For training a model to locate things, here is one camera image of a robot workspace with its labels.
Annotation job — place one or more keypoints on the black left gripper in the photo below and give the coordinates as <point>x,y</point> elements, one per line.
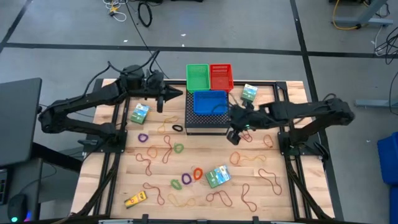
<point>157,87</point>

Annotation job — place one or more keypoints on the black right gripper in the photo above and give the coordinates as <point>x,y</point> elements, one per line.
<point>250,119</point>

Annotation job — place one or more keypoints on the green Crayola crayon box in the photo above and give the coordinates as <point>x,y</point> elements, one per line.
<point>217,176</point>
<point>140,113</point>
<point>248,92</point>

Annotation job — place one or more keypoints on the green plastic basket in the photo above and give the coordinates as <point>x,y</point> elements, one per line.
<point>198,77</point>

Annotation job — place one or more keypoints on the blue plastic basket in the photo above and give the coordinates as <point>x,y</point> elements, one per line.
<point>205,102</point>

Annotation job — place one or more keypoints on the orange rubber band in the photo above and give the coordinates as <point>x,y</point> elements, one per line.
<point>264,140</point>
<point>147,152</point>
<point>230,158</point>

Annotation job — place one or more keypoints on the red plastic basket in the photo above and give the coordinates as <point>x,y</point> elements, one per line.
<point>221,77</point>

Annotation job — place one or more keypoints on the yellow rubber band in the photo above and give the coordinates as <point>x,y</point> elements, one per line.
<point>174,200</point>
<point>162,127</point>
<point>253,159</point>

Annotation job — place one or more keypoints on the green coil wristband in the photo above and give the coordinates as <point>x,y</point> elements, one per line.
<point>175,148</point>
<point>173,184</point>

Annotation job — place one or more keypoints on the purple coil wristband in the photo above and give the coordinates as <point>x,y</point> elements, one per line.
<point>183,179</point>
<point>139,138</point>

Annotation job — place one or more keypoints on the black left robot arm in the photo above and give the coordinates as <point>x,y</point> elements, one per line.
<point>77,99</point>

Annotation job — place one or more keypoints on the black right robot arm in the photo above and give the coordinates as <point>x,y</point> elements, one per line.
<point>311,110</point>

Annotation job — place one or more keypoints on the grey desk foot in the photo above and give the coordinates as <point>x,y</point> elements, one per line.
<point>373,103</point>

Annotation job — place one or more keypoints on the grey desk leg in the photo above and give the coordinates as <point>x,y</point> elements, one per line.
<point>370,14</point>

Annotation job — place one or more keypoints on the black perforated metal shelf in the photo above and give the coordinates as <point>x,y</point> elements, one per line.
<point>205,121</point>

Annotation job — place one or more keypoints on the black coil wristband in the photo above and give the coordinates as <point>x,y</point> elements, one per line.
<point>173,127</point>

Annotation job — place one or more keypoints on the small yellow crayon box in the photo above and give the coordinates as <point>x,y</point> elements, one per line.
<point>135,199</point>

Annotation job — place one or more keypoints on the blue storage bin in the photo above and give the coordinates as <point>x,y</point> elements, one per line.
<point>390,158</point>
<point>395,205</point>

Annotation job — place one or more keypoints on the black computer mouse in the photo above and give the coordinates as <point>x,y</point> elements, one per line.
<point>17,207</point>

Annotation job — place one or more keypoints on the black device with lights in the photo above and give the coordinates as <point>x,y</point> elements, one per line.
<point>3,186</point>

